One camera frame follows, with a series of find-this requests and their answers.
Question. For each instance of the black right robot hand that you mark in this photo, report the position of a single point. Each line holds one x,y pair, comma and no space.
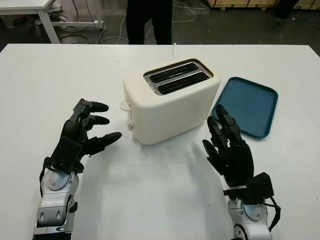
237,160

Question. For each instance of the blue plastic tray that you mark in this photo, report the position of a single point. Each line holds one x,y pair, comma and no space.
247,107

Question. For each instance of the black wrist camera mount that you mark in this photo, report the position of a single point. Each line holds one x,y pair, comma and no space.
260,187
68,155

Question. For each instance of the cream two-slot toaster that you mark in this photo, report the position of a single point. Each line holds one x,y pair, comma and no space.
172,112

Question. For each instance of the cream toaster lever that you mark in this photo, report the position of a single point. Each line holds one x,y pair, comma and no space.
124,105

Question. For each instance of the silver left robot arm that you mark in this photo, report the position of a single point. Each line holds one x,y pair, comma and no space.
55,200

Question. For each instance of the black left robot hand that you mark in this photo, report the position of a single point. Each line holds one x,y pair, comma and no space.
75,130

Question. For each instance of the white desk frame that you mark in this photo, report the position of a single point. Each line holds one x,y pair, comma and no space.
47,22

